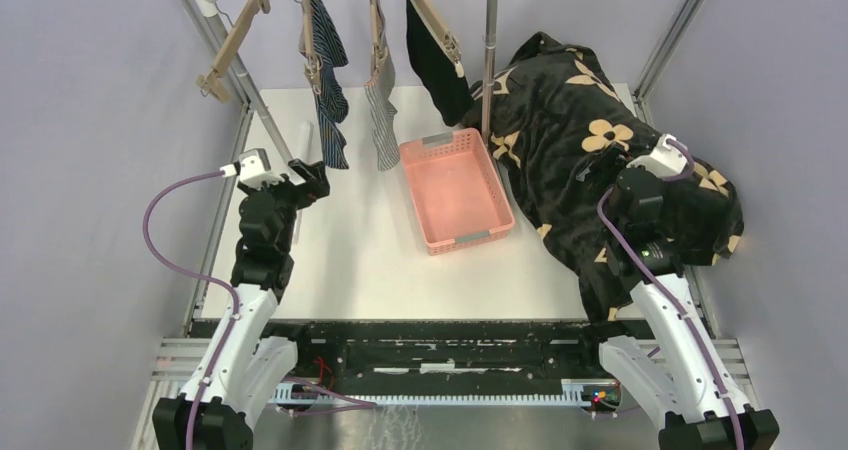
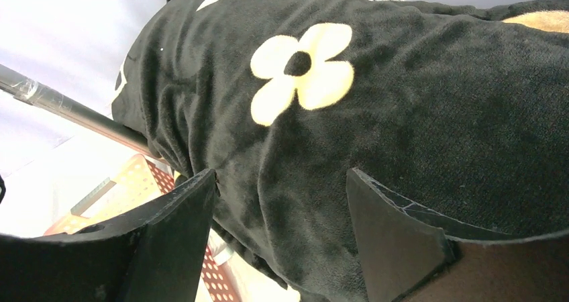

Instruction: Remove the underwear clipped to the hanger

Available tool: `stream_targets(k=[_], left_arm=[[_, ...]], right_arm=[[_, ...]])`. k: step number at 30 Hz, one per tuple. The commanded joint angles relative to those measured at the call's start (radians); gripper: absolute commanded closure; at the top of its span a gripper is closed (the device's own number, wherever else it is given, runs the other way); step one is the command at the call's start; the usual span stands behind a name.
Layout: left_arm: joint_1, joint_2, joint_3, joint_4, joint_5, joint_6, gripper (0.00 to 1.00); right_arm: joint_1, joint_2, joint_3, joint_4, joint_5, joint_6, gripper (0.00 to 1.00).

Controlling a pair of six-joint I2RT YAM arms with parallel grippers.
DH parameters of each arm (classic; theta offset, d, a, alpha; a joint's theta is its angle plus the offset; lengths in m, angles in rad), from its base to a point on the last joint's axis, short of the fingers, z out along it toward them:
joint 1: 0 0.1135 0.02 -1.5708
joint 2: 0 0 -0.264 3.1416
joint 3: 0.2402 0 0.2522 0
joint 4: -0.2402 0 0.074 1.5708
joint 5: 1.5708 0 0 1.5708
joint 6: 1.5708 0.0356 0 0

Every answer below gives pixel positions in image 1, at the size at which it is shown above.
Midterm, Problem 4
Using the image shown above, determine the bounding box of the grey striped underwear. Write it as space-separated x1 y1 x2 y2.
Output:
364 48 400 171

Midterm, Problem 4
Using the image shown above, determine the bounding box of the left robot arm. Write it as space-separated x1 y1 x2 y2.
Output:
152 152 330 449

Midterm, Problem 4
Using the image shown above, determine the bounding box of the black underwear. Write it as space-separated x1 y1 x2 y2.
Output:
406 0 474 126

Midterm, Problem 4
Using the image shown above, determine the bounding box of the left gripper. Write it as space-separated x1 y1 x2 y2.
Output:
237 159 328 252

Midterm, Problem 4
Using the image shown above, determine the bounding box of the metal clothes rack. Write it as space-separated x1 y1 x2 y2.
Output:
194 0 498 164

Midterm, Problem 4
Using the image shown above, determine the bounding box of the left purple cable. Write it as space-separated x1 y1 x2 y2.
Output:
142 169 241 450

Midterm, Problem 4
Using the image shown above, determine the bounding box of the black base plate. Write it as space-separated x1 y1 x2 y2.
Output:
188 319 647 399

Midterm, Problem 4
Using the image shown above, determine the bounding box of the pink plastic basket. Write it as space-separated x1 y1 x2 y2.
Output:
399 128 515 256

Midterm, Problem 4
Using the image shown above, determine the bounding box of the navy striped underwear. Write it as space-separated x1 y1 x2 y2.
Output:
310 0 349 170

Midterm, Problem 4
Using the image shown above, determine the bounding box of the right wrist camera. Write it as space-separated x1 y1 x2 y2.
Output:
627 134 695 182

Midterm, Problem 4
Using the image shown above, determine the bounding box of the black floral blanket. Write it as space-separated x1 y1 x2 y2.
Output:
489 32 744 322

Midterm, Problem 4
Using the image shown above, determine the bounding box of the wooden hanger of grey underwear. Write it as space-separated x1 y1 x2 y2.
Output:
369 0 389 80

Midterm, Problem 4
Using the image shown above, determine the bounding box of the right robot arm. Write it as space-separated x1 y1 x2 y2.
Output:
577 168 780 449

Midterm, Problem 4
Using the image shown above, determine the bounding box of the wooden hanger of navy underwear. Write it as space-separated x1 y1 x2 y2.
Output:
298 0 322 96

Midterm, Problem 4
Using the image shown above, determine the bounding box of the wooden hanger of black underwear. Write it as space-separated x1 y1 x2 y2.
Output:
410 0 465 78

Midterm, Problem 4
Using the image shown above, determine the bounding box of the empty wooden clip hanger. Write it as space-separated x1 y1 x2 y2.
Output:
196 0 270 103

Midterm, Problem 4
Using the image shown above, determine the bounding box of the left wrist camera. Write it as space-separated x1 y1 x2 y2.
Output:
220 148 286 190

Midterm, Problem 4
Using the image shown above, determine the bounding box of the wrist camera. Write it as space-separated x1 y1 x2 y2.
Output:
627 134 695 182
220 148 286 190

